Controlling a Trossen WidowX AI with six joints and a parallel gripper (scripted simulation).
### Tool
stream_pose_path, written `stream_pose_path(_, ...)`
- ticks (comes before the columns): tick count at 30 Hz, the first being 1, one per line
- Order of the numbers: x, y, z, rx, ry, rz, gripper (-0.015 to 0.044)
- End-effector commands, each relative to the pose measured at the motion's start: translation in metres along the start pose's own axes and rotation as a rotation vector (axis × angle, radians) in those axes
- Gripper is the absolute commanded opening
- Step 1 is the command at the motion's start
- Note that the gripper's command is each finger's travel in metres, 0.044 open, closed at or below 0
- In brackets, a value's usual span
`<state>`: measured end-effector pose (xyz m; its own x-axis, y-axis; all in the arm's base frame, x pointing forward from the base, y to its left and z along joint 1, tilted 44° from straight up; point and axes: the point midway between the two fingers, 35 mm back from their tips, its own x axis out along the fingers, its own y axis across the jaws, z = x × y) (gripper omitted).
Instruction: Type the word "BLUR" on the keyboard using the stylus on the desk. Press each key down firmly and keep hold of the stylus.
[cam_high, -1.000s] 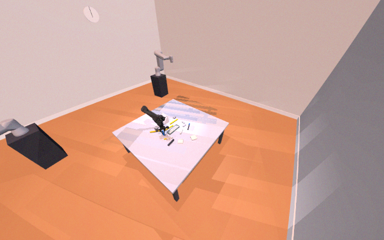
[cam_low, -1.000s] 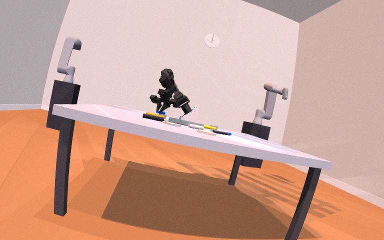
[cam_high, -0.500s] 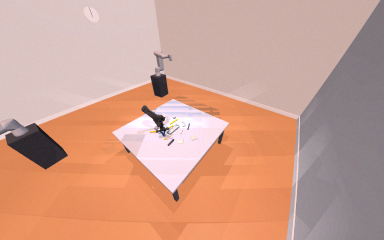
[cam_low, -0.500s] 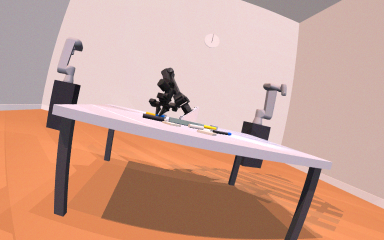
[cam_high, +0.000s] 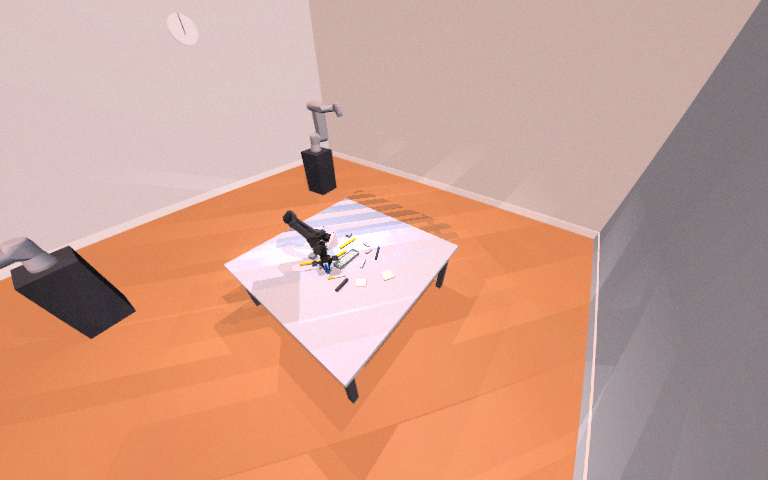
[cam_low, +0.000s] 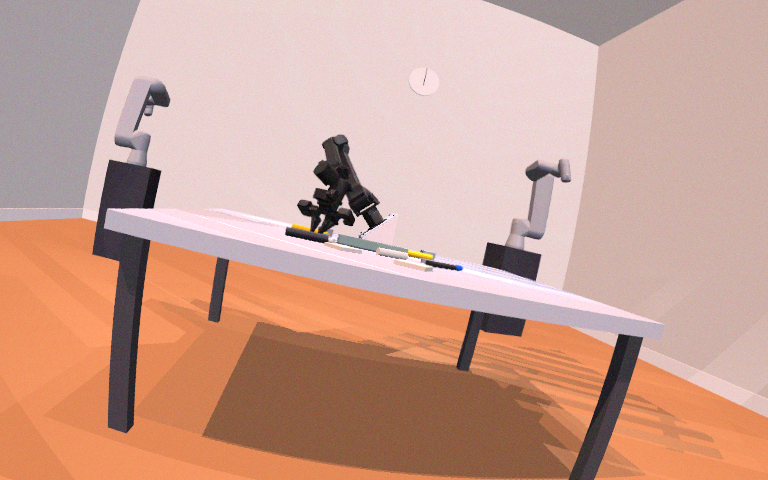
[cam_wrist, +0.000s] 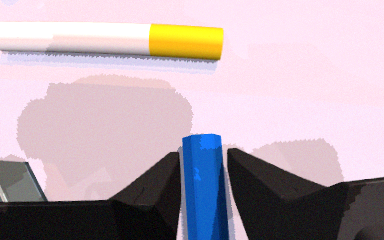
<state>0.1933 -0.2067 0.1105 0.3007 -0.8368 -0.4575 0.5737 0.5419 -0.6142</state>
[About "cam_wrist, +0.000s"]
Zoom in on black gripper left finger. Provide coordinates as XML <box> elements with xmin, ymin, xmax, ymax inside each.
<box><xmin>0</xmin><ymin>152</ymin><xmax>181</xmax><ymax>240</ymax></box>

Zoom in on blue stylus with grey tip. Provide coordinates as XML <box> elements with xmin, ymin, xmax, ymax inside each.
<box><xmin>182</xmin><ymin>134</ymin><xmax>230</xmax><ymax>240</ymax></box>

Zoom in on grey keyboard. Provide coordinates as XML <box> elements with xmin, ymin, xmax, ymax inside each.
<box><xmin>0</xmin><ymin>159</ymin><xmax>48</xmax><ymax>202</ymax></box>

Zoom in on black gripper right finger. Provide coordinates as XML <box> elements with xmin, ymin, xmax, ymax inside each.
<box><xmin>227</xmin><ymin>148</ymin><xmax>384</xmax><ymax>240</ymax></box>

